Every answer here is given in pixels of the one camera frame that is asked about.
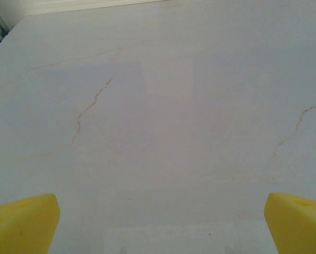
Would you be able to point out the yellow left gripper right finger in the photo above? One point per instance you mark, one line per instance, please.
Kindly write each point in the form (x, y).
(298, 227)

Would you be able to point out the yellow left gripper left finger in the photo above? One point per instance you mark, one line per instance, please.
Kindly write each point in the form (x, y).
(20, 227)

